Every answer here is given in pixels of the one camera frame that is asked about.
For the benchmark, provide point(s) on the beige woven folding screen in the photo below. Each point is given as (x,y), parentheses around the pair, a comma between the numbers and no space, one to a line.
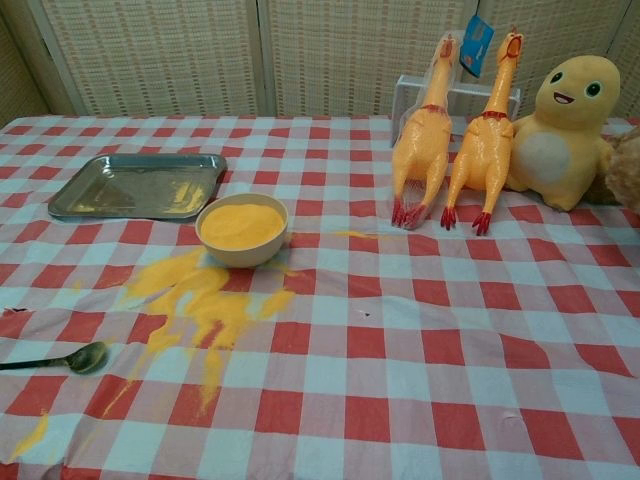
(175,50)

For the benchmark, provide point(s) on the yellow plush duck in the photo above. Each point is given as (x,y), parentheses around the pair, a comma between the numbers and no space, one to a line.
(575,110)

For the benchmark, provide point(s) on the rectangular metal tray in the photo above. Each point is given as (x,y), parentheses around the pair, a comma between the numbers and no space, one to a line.
(125,185)

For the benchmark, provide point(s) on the red white checkered tablecloth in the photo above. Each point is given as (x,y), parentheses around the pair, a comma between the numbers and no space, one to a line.
(400,350)

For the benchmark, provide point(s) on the dark metal spoon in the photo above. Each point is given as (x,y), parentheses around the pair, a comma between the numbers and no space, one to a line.
(90,357)

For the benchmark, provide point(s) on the blue hang tag card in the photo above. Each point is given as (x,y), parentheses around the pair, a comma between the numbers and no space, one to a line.
(475,45)

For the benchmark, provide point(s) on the beige bowl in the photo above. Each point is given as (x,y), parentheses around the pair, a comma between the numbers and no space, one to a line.
(240,257)

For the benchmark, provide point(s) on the plastic-wrapped yellow rubber chicken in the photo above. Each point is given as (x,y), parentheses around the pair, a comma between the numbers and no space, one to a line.
(420,145)

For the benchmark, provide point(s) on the brown teddy bear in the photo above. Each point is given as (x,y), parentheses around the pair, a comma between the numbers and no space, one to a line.
(622,175)

